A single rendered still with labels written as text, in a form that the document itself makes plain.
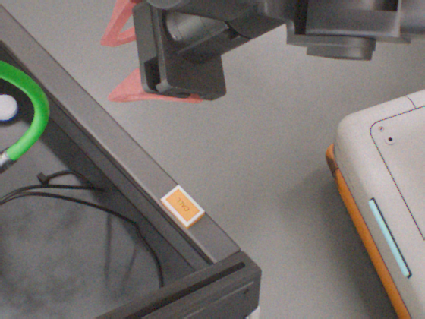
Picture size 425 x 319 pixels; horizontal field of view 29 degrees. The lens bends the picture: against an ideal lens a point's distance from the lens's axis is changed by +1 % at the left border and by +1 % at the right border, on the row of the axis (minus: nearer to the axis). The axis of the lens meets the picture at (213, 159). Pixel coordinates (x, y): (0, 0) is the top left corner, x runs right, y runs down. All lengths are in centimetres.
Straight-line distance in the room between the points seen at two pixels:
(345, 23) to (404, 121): 138
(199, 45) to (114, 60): 169
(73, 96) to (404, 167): 92
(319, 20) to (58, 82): 67
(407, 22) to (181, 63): 19
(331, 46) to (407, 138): 135
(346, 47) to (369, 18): 3
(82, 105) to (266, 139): 109
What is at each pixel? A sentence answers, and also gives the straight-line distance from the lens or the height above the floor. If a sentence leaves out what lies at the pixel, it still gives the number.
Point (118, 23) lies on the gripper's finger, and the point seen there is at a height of 136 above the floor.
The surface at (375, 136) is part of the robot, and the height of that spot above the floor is 28.
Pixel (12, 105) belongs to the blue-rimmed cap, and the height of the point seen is 84.
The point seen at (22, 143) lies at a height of 118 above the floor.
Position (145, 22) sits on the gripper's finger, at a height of 139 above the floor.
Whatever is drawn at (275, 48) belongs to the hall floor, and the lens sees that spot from 229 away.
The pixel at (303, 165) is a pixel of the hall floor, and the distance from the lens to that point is 212.
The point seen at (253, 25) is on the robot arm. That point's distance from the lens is 58.
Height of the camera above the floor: 190
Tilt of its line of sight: 64 degrees down
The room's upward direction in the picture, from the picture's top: 2 degrees counter-clockwise
